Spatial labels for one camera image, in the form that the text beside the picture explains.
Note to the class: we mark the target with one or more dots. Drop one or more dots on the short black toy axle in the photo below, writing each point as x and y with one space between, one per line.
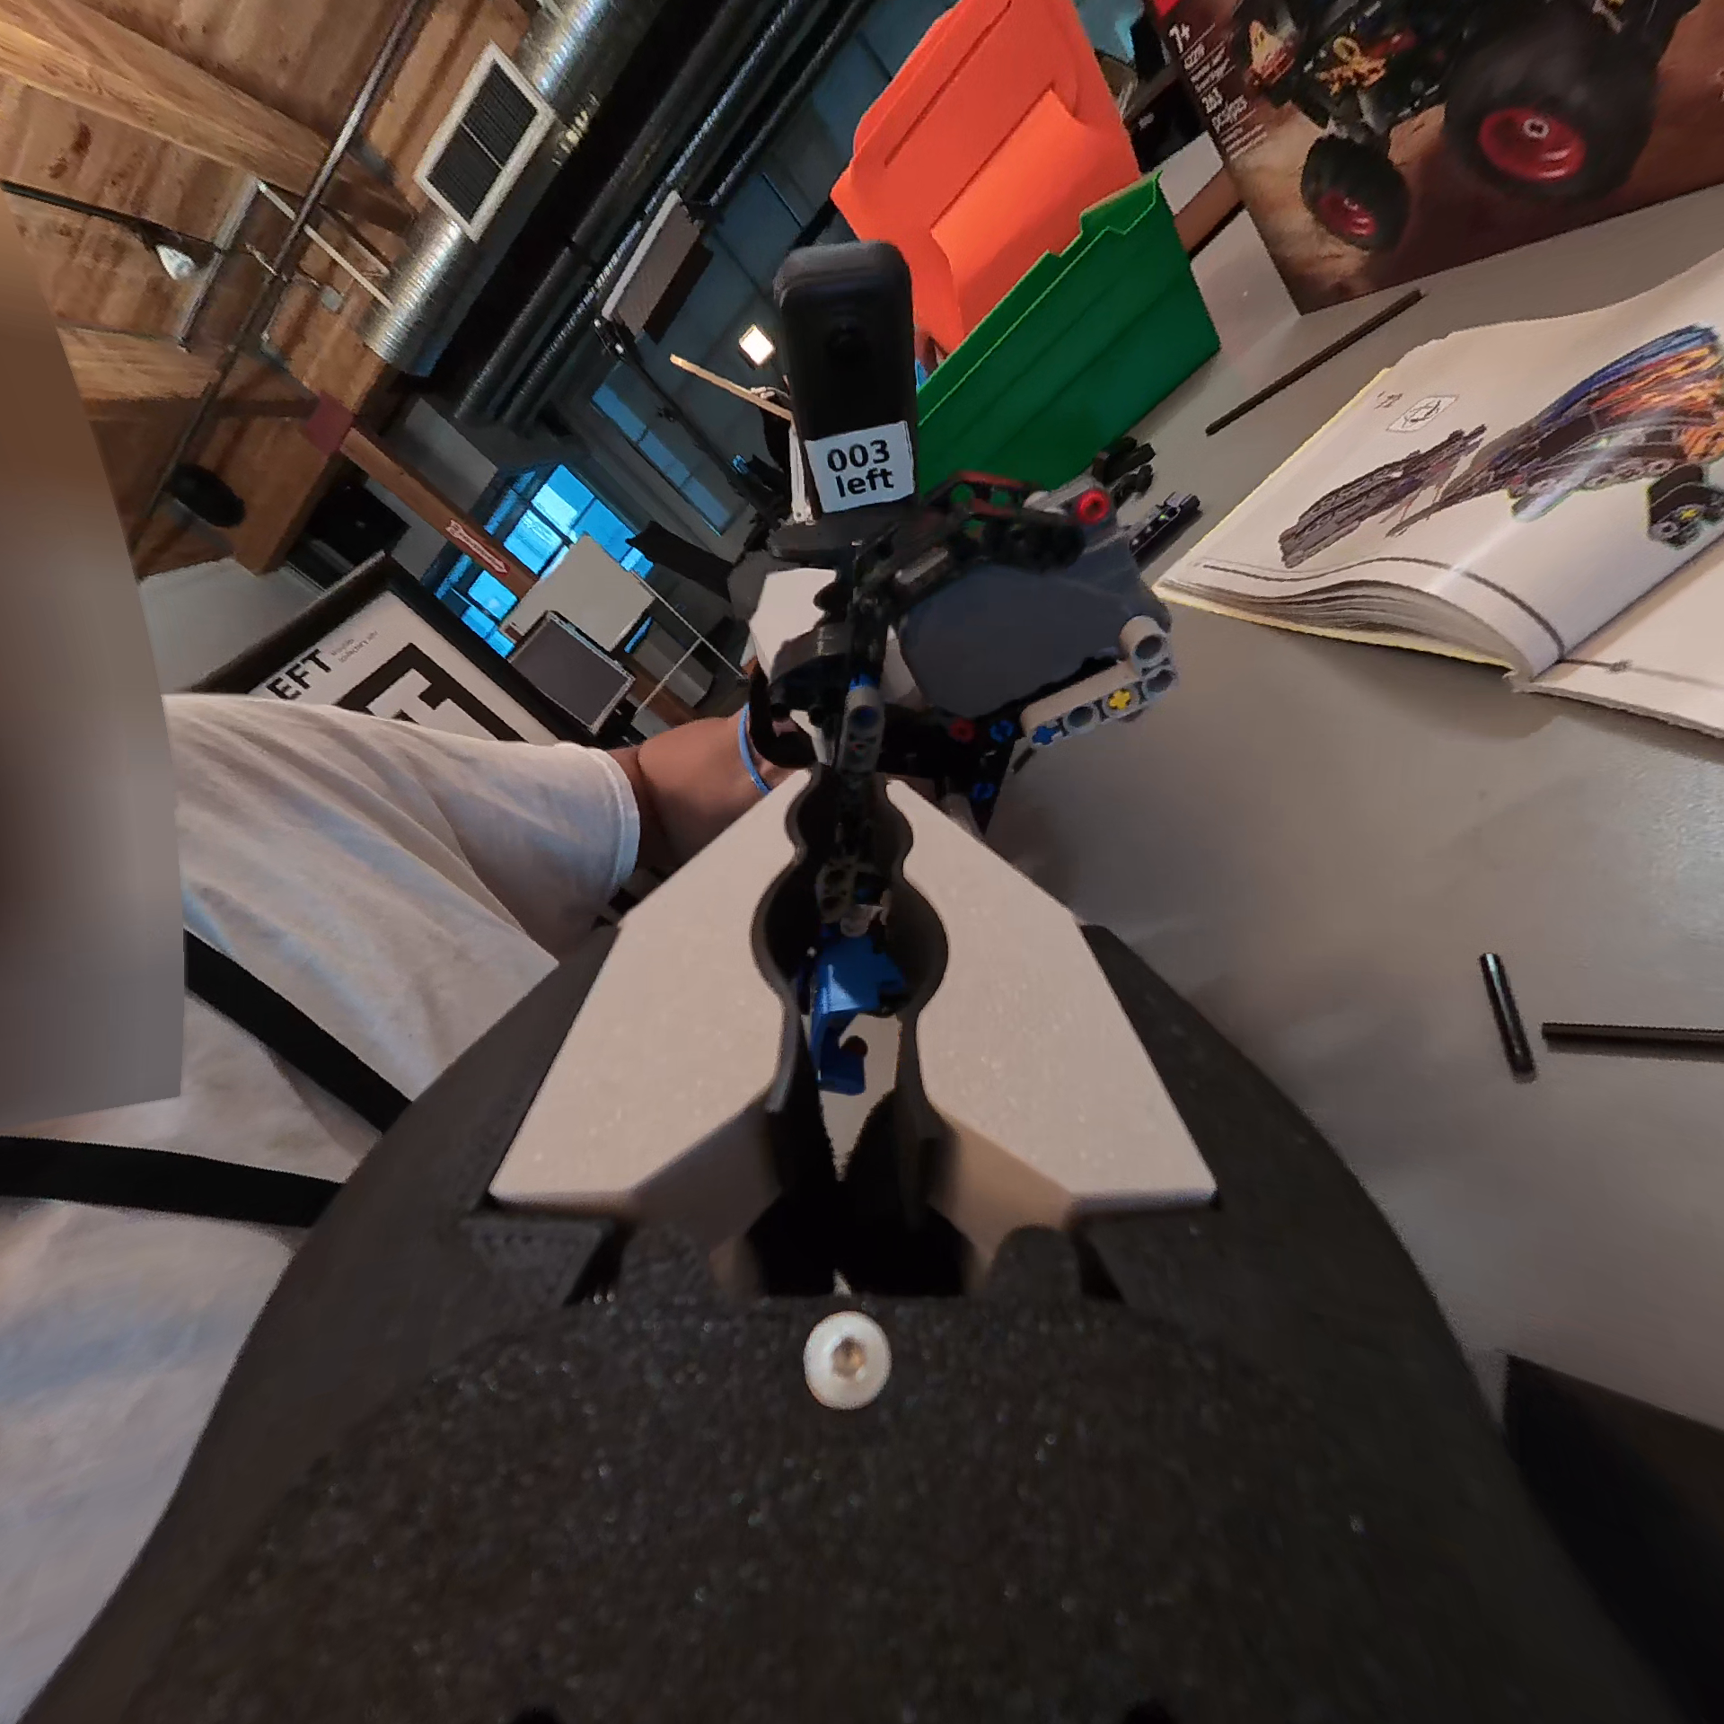
1507 1013

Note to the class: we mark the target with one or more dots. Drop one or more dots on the dark flat object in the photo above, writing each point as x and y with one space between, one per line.
1617 1495

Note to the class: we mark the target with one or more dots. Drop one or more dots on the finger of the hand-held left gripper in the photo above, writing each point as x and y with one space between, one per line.
789 605

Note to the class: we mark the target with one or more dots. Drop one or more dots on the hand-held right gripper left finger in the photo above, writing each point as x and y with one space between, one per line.
647 1078

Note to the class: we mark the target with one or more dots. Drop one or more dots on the orange plastic bin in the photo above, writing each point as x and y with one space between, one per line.
970 135

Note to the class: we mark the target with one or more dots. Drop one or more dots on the green plastic bin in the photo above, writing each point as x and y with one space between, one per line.
1092 324

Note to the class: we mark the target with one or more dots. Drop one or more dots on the dark monitor screen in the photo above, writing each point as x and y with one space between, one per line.
574 674

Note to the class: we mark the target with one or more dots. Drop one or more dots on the pile of black toy beams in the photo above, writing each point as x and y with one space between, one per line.
1139 491

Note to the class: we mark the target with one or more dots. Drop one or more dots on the blue wristband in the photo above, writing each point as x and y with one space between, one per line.
754 763

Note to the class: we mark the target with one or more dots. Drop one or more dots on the open instruction booklet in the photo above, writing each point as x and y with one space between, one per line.
1481 540

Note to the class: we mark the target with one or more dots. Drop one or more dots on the person's left forearm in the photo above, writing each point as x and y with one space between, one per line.
689 793

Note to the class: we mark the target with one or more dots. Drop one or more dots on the white board panel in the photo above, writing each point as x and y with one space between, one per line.
594 580

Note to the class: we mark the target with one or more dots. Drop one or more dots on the grey light panel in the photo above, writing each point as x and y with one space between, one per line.
656 264

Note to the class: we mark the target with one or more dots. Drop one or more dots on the grey black toy brick model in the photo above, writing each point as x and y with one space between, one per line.
1025 633

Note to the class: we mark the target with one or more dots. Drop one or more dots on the white air vent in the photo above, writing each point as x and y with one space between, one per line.
485 141

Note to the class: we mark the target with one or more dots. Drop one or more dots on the long thin black axle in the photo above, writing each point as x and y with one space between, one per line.
1314 362

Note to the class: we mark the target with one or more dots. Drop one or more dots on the toy truck set box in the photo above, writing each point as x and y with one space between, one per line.
1349 256

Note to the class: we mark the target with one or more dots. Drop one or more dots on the metal air duct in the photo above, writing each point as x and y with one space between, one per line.
425 296

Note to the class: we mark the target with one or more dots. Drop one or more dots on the small lit lamp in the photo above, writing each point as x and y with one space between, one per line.
757 345

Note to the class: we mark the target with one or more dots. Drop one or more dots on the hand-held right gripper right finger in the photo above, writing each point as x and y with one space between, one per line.
1064 1078

